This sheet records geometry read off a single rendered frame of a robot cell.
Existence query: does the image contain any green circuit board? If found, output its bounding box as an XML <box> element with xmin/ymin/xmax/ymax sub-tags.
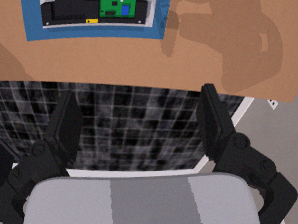
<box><xmin>99</xmin><ymin>0</ymin><xmax>136</xmax><ymax>18</ymax></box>

